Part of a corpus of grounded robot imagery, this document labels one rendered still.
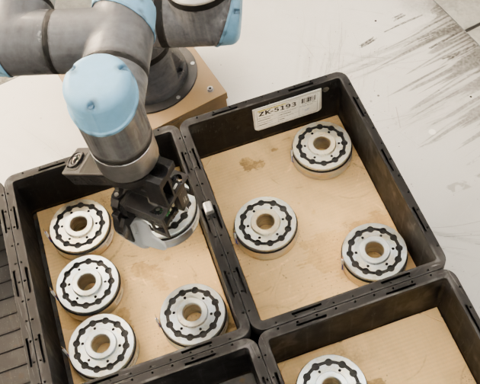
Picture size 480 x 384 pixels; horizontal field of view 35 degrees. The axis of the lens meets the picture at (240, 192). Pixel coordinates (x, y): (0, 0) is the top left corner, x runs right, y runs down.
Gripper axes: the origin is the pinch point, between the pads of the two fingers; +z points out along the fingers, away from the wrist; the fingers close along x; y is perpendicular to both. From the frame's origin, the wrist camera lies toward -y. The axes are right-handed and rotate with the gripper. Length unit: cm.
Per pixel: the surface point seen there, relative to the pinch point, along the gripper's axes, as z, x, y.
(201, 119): 8.5, 24.1, -5.4
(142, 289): 17.0, -4.2, -3.0
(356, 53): 34, 65, 6
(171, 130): 8.3, 20.0, -9.0
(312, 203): 18.2, 21.2, 15.6
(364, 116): 8.9, 34.7, 19.4
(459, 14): 108, 150, 12
